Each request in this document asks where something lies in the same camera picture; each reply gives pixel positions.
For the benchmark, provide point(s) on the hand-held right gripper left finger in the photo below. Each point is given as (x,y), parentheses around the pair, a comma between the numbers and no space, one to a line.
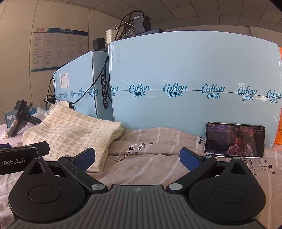
(84,159)

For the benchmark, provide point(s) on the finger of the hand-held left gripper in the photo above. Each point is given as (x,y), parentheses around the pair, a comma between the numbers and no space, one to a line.
(37,148)

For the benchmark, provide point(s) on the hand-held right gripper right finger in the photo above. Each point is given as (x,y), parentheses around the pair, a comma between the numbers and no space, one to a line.
(189,159)

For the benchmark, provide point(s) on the pink tissue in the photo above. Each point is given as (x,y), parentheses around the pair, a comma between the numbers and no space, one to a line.
(4,134)

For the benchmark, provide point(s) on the cream knitted sweater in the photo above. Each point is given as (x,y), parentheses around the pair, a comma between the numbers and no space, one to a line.
(72,132)

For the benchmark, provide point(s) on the black handheld device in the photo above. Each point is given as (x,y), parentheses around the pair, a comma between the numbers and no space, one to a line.
(19,123)

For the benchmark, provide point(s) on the white plastic bag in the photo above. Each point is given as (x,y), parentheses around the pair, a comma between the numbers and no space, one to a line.
(40,113)

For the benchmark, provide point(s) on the dark blue box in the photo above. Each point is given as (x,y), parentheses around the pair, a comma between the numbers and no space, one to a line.
(8,120)

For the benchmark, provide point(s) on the grey striped printed bedsheet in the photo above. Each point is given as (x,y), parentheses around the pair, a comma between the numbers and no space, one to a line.
(143,167)

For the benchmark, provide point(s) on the smartphone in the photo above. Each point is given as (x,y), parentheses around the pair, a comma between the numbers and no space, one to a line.
(234,141)

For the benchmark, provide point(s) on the light blue carton with label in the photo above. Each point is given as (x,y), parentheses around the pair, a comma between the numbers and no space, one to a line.
(75,79)

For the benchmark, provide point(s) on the large light blue carton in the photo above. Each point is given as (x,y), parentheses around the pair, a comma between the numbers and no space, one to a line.
(176,66)

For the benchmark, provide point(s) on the small black adapter box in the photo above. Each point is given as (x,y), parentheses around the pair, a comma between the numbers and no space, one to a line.
(99,44)

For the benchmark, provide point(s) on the white power strip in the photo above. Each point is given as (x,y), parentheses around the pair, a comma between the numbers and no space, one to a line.
(110,36)

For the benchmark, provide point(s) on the black mesh device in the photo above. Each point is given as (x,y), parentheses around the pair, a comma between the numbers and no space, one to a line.
(128,30)

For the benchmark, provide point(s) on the black power adapter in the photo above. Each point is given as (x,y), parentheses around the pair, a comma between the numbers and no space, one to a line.
(142,23)

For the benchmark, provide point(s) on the wall notice board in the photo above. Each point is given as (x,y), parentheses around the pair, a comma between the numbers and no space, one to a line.
(57,46)

